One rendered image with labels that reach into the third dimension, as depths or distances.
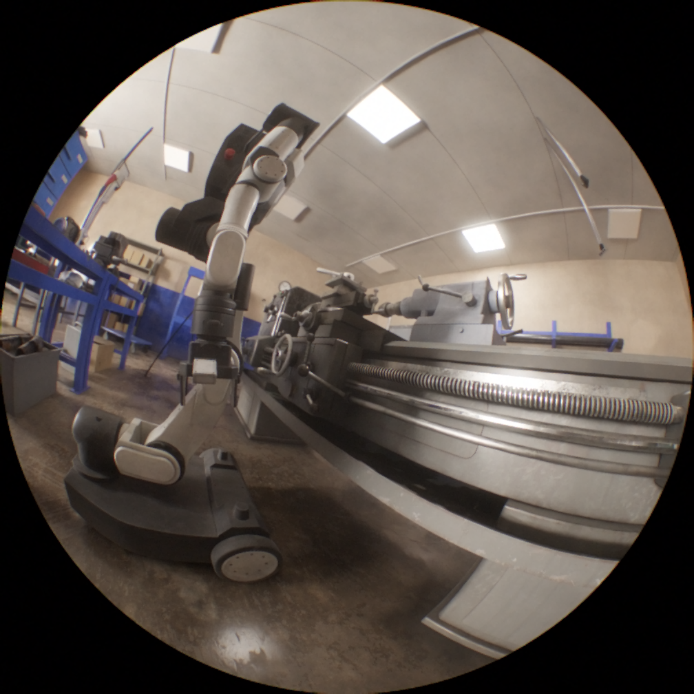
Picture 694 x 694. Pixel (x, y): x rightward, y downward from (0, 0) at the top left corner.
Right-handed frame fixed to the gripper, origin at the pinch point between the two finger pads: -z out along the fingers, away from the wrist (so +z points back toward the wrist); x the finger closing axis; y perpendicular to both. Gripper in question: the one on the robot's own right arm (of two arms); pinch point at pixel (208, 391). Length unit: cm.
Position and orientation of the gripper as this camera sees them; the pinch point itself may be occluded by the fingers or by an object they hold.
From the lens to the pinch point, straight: 47.0
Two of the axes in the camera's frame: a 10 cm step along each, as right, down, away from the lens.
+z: 1.0, -9.9, 0.1
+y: -6.0, -0.5, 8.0
